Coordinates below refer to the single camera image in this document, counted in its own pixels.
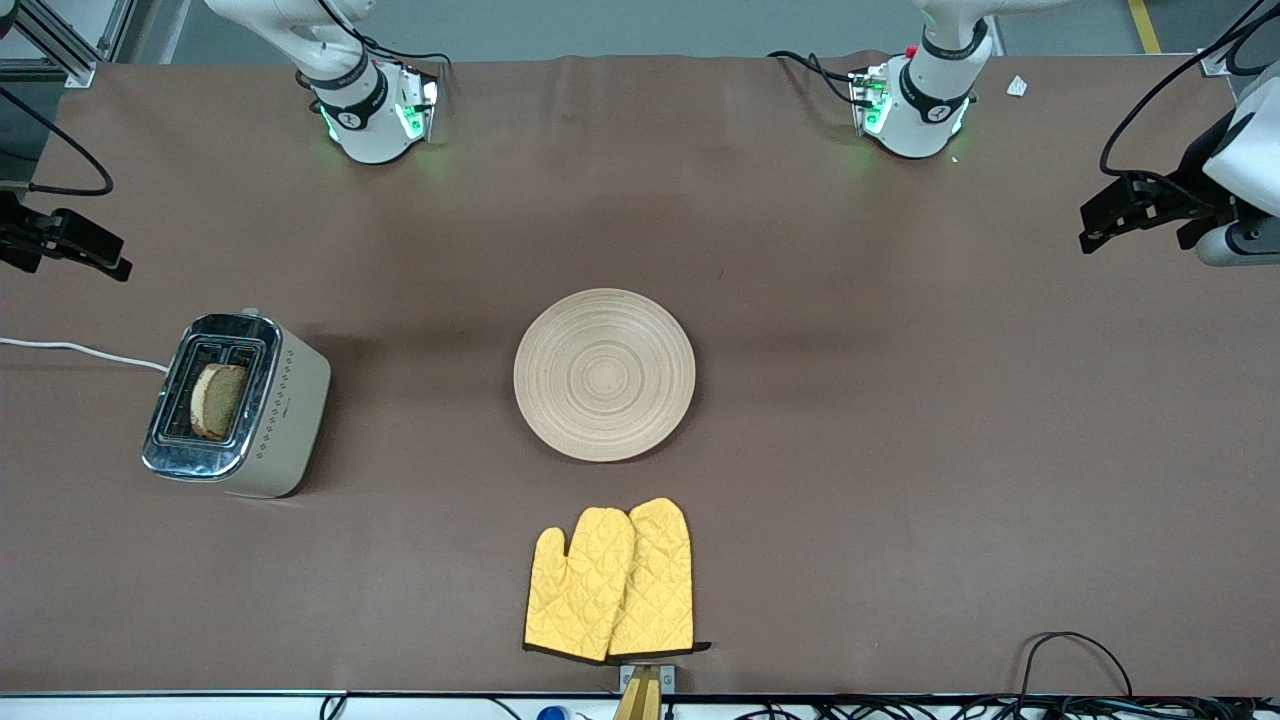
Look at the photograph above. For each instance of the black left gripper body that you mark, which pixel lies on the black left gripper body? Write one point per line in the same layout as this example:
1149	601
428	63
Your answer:
1192	177

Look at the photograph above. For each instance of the round wooden plate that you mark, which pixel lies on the round wooden plate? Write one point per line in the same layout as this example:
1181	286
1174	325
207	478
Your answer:
604	375

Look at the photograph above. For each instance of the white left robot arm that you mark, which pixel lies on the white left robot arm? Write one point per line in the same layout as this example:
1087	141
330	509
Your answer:
925	120

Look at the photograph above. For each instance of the small metal bracket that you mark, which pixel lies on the small metal bracket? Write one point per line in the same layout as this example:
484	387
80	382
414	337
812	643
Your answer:
668	680

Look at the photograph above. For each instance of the yellow quilted oven mitt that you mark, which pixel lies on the yellow quilted oven mitt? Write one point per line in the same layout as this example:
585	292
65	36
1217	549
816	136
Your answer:
580	590
660	580

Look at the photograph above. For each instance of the white table edge rail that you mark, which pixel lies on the white table edge rail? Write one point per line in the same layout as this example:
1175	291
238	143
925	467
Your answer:
200	708

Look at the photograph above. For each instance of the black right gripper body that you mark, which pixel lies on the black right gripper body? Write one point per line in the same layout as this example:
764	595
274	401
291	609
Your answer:
22	237

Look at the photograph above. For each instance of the cream chrome two-slot toaster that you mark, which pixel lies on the cream chrome two-slot toaster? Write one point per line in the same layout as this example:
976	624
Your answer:
285	420

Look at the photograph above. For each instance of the brown toast slice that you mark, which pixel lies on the brown toast slice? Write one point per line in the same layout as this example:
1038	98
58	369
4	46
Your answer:
218	400

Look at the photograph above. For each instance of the small white paper scrap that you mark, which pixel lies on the small white paper scrap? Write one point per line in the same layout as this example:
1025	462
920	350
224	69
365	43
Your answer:
1017	86

